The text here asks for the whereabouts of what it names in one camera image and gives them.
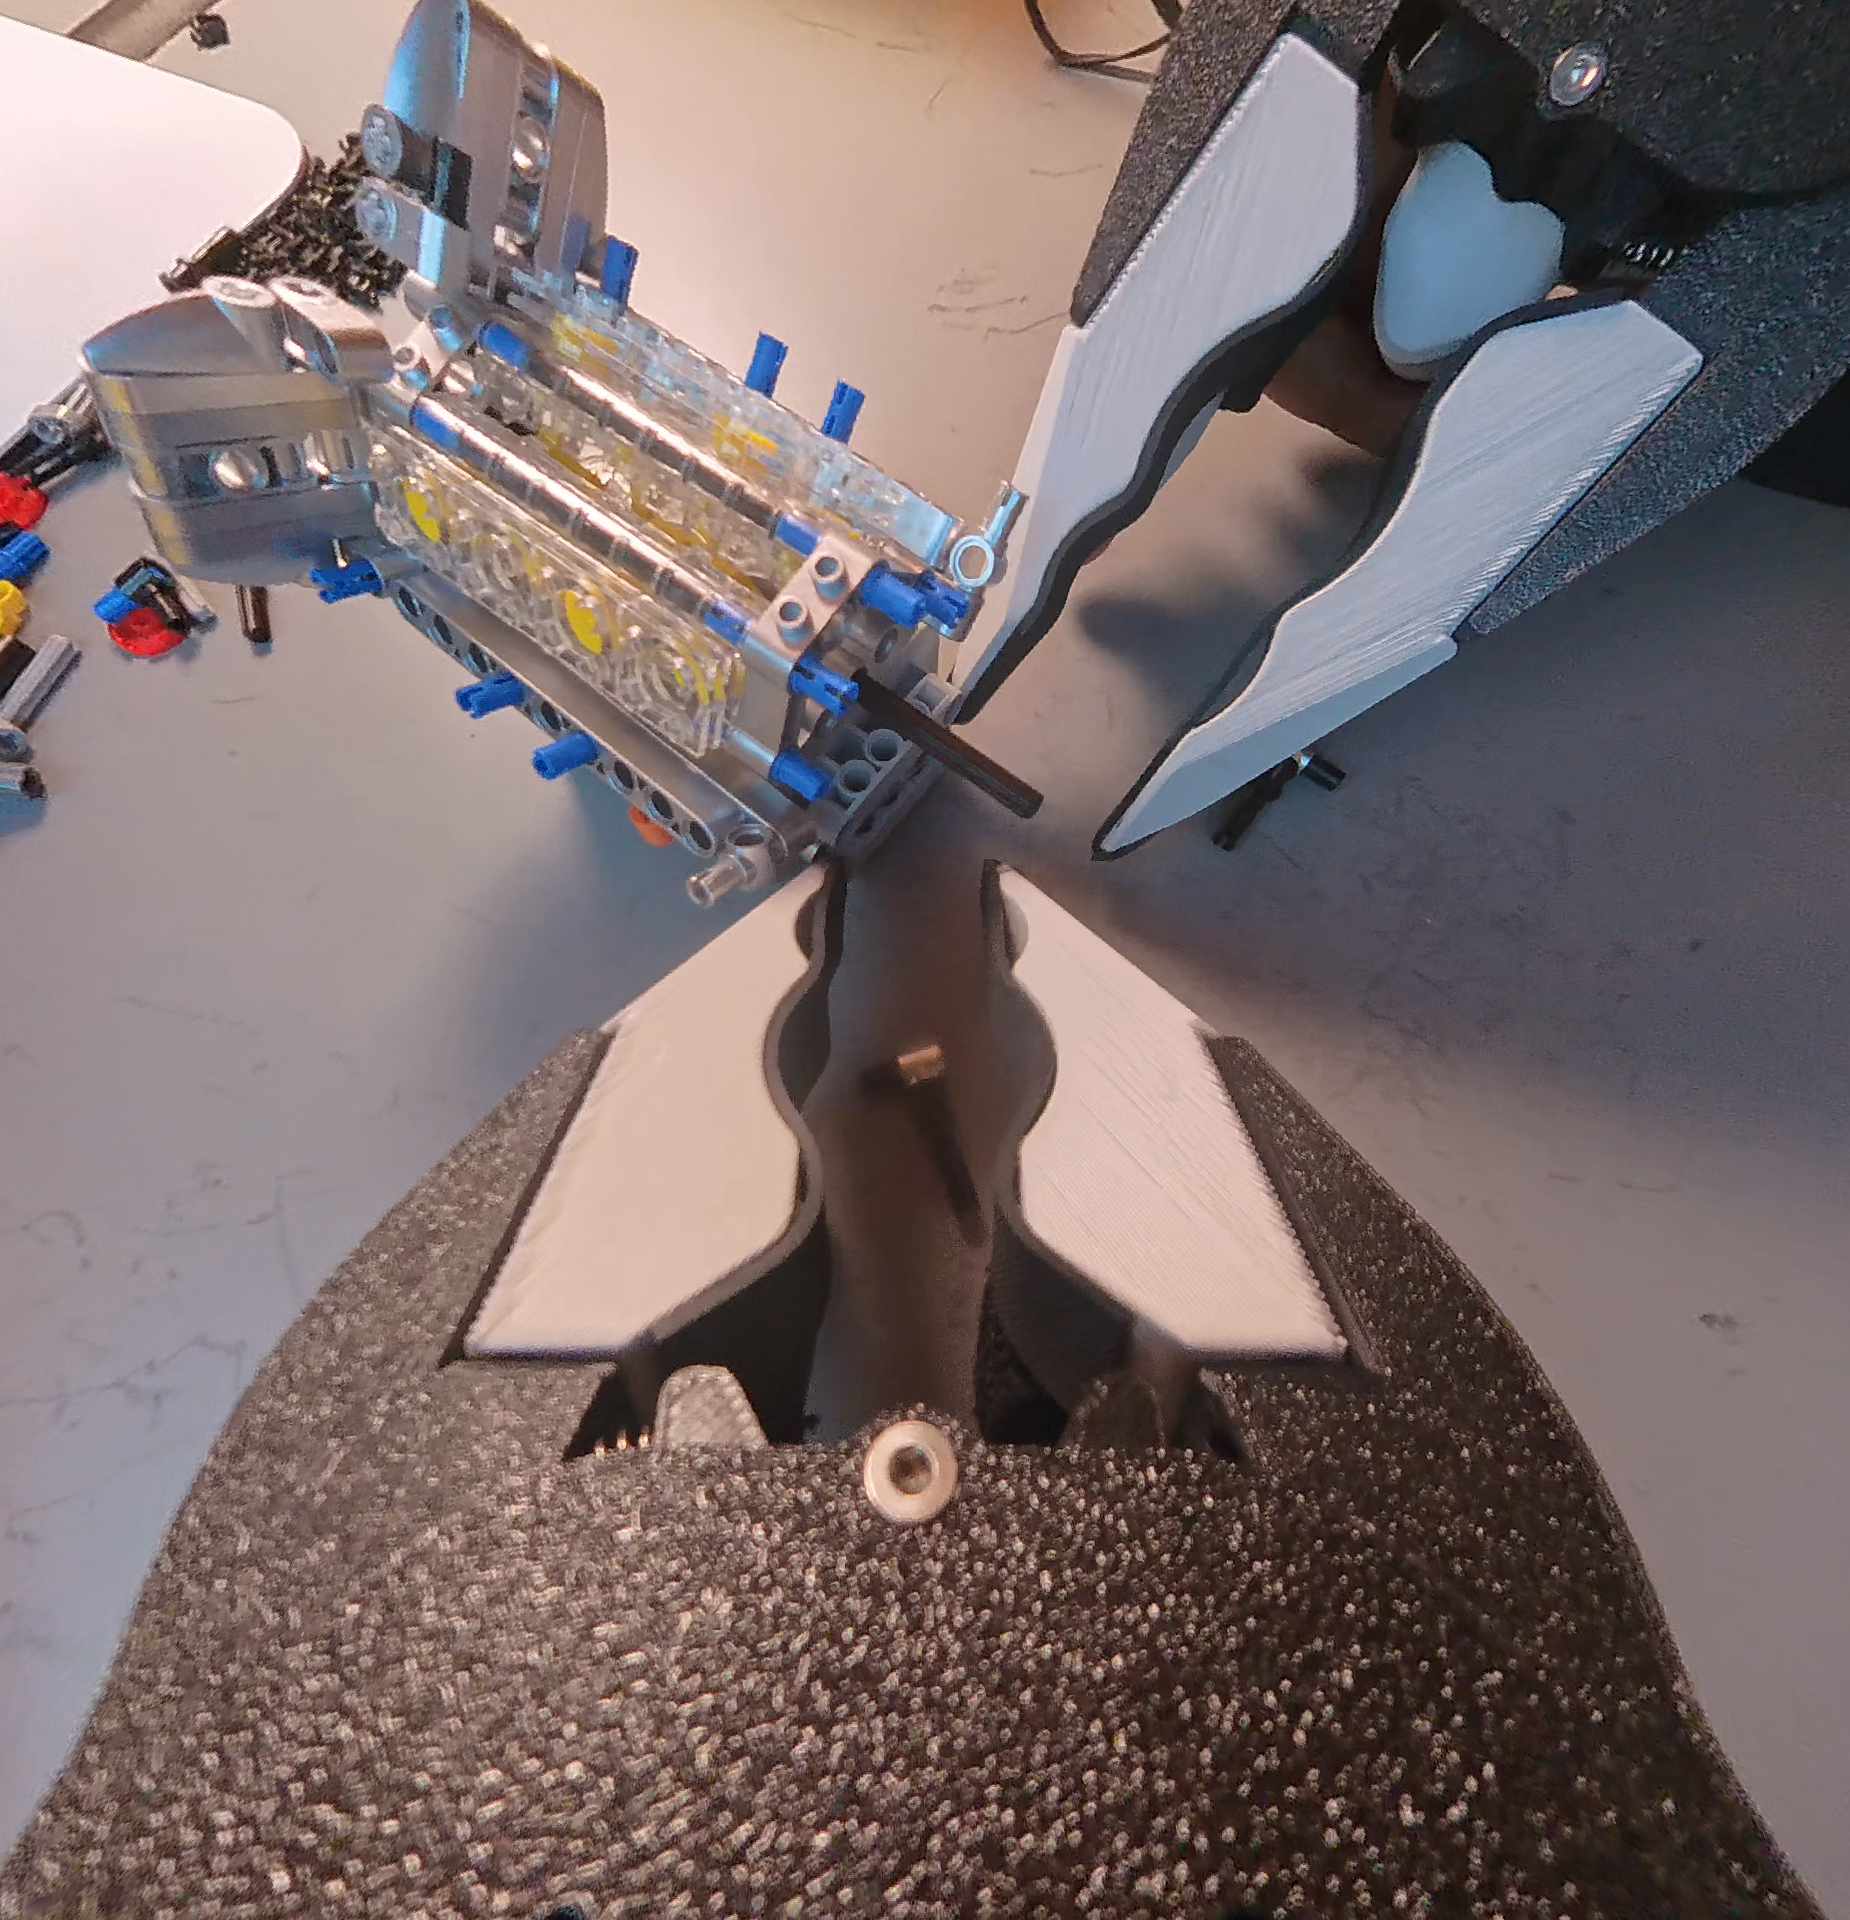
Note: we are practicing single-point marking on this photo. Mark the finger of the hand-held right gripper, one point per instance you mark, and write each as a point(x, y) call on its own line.
point(1197, 300)
point(1465, 512)

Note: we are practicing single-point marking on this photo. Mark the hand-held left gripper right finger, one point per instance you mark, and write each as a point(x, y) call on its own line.
point(1181, 1186)

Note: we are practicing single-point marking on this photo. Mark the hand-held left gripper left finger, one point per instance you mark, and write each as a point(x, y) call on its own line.
point(656, 1186)

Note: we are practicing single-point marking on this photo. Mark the black long connector pin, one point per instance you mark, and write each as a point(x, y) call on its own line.
point(1277, 795)

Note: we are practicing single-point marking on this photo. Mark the toy engine model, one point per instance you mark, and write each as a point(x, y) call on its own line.
point(566, 512)

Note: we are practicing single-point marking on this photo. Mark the small black connector pin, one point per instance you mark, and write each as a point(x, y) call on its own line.
point(926, 1106)

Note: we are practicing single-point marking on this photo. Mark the scattered small coloured parts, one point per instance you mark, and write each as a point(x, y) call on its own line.
point(26, 603)

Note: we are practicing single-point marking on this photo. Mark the pile of small black parts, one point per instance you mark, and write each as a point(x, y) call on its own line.
point(312, 217)

